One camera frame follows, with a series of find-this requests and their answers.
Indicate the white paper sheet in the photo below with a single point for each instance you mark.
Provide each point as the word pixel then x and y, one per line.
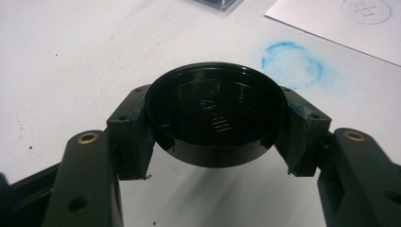
pixel 315 19

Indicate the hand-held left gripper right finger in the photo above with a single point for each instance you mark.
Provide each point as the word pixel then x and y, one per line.
pixel 304 138

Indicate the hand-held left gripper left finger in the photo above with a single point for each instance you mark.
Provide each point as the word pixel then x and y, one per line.
pixel 129 138

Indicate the blue ink pad clear case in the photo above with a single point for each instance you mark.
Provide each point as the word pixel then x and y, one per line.
pixel 220 3

